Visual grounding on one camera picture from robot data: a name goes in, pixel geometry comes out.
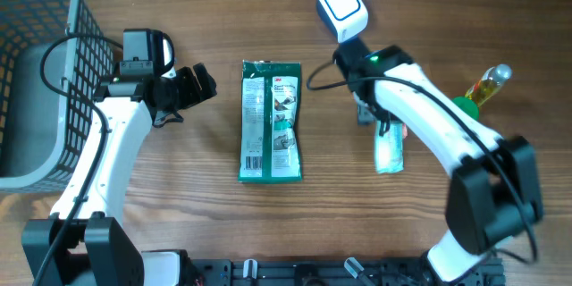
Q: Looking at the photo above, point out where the pale green wipes packet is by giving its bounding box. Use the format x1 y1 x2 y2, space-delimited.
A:
374 121 404 174

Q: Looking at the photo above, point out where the green lid white jar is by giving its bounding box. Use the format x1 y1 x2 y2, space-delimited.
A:
452 97 479 121

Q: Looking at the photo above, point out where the green 3M gloves package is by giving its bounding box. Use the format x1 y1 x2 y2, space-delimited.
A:
238 61 302 184

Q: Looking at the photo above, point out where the yellow liquid clear bottle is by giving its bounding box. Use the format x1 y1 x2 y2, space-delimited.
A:
465 63 512 107

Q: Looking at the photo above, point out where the orange Kleenex tissue pack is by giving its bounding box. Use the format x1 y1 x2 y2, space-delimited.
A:
401 123 408 139

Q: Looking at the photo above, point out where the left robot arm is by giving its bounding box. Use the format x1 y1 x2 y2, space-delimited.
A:
21 29 216 285

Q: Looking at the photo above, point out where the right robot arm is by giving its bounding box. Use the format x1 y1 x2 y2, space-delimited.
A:
332 38 544 283

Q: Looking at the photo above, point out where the white barcode scanner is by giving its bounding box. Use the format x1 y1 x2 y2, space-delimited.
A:
316 0 369 43

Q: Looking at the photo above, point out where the grey plastic mesh basket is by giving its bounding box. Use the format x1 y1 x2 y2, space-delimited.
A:
1 0 114 193

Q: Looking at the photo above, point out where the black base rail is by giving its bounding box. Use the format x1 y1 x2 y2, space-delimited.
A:
178 257 507 286

